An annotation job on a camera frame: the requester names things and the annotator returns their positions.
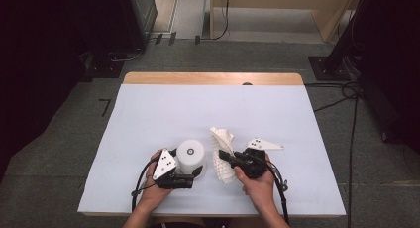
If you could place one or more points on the person's dark clothing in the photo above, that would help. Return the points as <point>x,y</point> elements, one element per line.
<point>185,224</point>

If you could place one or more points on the dark curtain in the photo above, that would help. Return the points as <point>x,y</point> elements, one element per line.
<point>393,56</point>

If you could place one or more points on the person's right hand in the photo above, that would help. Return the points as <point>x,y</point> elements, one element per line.
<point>259,188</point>

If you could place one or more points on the person's left hand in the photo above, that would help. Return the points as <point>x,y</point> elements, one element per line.
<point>153,191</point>

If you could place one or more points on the white textured cloth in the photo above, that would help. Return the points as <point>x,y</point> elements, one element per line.
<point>224,138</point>

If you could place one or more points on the black metal stand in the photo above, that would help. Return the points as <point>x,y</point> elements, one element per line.
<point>333,67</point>

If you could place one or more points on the white cup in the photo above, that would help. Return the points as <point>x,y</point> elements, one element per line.
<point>194,163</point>

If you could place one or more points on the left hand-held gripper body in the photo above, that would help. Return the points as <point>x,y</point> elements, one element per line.
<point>165,167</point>

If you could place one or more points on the white table sheet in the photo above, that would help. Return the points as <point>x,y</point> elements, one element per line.
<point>198,109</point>

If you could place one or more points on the black stand base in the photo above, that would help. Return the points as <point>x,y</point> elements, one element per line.
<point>105,67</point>

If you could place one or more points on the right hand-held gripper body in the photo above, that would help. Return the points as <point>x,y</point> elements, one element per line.
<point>252,163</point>

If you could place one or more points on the black equipment cabinet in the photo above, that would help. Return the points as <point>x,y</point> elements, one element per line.
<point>138,16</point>

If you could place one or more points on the beige wooden cabinet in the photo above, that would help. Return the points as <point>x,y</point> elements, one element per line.
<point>297,3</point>

